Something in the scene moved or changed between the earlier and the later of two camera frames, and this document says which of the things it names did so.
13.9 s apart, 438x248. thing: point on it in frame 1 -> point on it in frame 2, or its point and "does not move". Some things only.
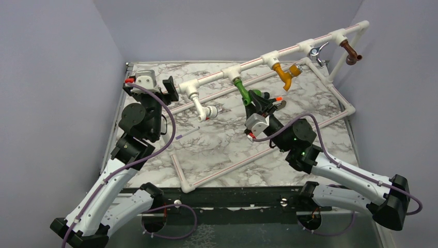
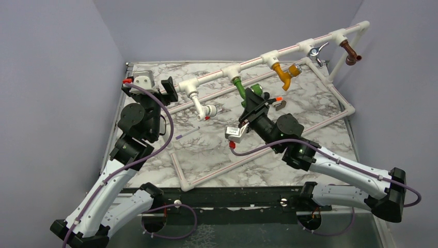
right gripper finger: [272, 107] -> [262, 102]
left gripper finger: [171, 88] does not move
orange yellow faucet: [294, 70] does not move
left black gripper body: [162, 97] does not move
